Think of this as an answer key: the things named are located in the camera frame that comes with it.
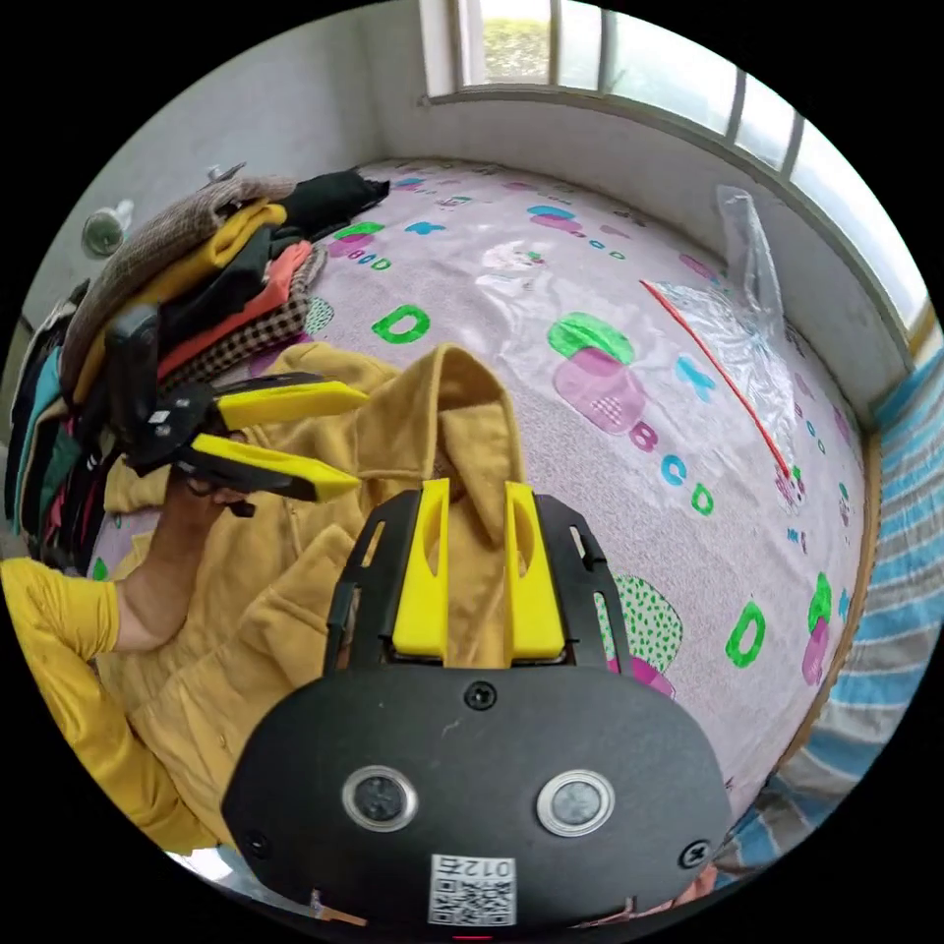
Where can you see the person's left forearm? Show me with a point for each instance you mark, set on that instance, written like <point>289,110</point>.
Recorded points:
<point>144,608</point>

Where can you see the pile of clothes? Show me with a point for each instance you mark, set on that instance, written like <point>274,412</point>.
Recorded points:
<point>214,280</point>

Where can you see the yellow long sleeve hoodie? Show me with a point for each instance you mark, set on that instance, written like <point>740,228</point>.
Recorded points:
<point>295,590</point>

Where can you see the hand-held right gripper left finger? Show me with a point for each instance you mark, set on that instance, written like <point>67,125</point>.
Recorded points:
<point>422,583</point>

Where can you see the person's left hand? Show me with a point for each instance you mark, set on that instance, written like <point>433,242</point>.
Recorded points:
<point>193,527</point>

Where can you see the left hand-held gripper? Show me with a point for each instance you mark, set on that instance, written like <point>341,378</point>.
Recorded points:
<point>173,428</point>

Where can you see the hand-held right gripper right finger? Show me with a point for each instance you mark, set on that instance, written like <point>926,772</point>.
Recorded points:
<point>532,590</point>

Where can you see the bed with printed pink sheet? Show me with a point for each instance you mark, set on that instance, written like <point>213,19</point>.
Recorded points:
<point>516,310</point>

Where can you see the window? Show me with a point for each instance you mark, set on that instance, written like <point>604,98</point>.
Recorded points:
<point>664,66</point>

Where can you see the clear plastic bag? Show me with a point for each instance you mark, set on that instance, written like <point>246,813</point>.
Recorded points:
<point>737,332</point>

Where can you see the blue striped blanket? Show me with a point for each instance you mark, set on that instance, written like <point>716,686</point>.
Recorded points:
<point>885,553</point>

